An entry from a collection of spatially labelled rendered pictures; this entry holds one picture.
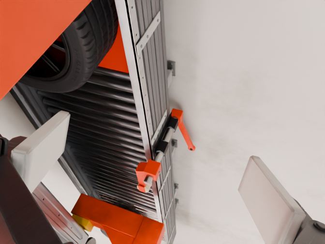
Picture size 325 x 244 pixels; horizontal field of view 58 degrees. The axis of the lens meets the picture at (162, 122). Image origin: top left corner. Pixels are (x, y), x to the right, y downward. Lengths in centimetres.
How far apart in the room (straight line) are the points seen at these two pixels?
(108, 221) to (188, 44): 137
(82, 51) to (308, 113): 115
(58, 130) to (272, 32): 122
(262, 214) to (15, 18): 40
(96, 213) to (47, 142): 212
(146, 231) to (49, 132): 202
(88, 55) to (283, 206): 91
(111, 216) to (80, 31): 156
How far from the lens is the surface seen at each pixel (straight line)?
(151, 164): 156
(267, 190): 19
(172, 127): 169
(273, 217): 18
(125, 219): 223
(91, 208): 231
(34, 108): 199
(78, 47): 101
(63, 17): 56
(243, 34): 137
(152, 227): 218
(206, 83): 161
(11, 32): 47
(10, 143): 17
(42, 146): 16
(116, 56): 132
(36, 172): 17
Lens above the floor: 110
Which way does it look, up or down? 33 degrees down
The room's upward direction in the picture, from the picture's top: 155 degrees counter-clockwise
